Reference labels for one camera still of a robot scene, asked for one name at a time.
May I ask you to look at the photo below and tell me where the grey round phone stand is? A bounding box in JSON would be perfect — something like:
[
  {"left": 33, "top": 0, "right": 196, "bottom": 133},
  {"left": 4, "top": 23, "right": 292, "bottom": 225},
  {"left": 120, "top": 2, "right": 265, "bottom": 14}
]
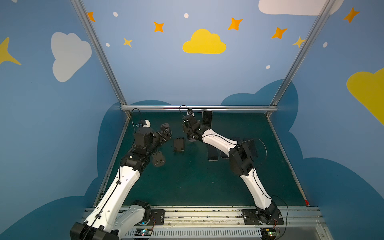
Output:
[{"left": 152, "top": 152, "right": 166, "bottom": 167}]

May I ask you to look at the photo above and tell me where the phone with light green edge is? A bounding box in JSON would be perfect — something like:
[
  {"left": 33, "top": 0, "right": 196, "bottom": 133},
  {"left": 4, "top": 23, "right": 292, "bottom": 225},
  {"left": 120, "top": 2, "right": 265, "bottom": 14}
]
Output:
[{"left": 207, "top": 145, "right": 219, "bottom": 162}]

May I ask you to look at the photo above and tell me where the purple phone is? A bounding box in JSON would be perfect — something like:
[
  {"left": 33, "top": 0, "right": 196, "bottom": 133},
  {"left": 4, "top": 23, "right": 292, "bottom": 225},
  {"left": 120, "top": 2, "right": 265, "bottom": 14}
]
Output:
[{"left": 220, "top": 151, "right": 229, "bottom": 159}]

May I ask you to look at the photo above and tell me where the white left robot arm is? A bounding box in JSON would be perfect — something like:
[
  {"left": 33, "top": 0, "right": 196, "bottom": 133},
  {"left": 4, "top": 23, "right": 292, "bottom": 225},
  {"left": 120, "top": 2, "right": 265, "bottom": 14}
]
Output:
[{"left": 70, "top": 120, "right": 172, "bottom": 240}]

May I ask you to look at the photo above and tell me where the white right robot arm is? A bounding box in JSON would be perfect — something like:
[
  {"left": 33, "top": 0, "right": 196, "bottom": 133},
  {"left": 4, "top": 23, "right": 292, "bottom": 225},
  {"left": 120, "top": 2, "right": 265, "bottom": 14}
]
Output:
[{"left": 183, "top": 109, "right": 285, "bottom": 225}]

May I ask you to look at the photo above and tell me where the black phone on wooden stand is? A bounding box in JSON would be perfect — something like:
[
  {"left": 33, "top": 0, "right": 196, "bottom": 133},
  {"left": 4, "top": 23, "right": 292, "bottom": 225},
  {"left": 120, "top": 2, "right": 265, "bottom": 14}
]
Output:
[{"left": 202, "top": 111, "right": 213, "bottom": 130}]

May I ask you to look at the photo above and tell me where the black rectangular phone stand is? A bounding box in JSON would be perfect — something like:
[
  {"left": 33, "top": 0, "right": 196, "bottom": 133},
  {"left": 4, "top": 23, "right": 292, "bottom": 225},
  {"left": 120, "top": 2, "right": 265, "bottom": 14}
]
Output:
[{"left": 174, "top": 137, "right": 185, "bottom": 153}]

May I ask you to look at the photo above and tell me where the left controller board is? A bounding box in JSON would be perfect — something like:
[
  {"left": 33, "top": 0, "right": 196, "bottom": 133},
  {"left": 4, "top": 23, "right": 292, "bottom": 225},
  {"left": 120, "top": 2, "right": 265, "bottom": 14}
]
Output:
[{"left": 134, "top": 229, "right": 153, "bottom": 237}]

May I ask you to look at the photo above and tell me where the controller board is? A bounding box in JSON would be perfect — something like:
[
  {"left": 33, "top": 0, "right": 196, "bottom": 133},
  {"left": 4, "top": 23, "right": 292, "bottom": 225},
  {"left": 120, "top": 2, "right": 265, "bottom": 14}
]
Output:
[
  {"left": 260, "top": 228, "right": 278, "bottom": 240},
  {"left": 134, "top": 229, "right": 153, "bottom": 237}
]

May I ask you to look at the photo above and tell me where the right controller board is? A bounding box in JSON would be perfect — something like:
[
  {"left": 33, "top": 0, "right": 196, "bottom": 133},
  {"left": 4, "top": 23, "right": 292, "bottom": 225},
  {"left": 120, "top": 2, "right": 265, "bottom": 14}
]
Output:
[{"left": 260, "top": 228, "right": 278, "bottom": 240}]

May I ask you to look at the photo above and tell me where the aluminium back frame rail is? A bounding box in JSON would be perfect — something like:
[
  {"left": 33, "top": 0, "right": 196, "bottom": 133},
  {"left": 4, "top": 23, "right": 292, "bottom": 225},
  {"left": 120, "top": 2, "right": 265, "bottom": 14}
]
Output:
[{"left": 121, "top": 105, "right": 278, "bottom": 112}]

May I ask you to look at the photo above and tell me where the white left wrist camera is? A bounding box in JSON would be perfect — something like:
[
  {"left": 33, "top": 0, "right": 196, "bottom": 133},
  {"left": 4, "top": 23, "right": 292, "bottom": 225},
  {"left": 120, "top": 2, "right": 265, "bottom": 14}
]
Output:
[{"left": 137, "top": 120, "right": 151, "bottom": 128}]

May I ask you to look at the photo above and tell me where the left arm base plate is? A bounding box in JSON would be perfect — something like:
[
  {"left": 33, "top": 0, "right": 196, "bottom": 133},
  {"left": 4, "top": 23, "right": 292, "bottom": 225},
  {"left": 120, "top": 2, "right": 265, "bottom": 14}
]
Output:
[{"left": 139, "top": 210, "right": 165, "bottom": 226}]

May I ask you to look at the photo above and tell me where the aluminium front rail bed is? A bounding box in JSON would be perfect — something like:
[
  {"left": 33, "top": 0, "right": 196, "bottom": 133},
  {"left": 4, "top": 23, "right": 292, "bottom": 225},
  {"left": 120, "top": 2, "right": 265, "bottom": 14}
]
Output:
[{"left": 73, "top": 205, "right": 334, "bottom": 240}]

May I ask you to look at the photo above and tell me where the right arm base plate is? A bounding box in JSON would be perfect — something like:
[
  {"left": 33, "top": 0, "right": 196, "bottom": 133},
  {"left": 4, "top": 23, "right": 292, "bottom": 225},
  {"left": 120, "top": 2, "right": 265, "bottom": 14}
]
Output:
[{"left": 241, "top": 209, "right": 285, "bottom": 225}]

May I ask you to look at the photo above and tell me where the aluminium right corner post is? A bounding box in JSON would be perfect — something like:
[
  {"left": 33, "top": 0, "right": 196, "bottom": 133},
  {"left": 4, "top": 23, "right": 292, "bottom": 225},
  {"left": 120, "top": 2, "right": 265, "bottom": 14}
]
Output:
[{"left": 266, "top": 0, "right": 337, "bottom": 119}]

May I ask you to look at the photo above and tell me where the aluminium corner post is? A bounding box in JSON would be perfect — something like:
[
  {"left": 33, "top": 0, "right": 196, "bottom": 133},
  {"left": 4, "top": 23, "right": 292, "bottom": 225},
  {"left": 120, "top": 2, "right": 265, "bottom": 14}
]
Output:
[
  {"left": 266, "top": 0, "right": 337, "bottom": 119},
  {"left": 70, "top": 0, "right": 133, "bottom": 118}
]

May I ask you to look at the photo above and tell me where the aluminium left corner post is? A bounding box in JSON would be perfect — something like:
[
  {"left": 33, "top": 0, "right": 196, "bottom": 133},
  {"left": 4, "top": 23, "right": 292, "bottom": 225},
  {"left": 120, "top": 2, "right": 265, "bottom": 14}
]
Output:
[{"left": 70, "top": 0, "right": 133, "bottom": 118}]

